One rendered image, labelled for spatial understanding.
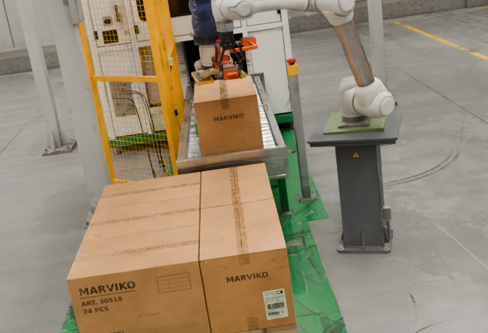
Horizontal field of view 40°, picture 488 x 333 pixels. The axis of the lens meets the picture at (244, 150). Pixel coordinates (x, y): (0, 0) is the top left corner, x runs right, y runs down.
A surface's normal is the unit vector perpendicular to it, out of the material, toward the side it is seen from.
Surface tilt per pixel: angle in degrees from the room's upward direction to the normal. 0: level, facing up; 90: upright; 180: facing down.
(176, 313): 90
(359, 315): 0
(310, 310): 0
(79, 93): 90
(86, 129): 90
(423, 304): 0
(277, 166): 90
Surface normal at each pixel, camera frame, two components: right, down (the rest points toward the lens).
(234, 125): 0.06, 0.30
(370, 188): -0.27, 0.33
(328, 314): -0.13, -0.94
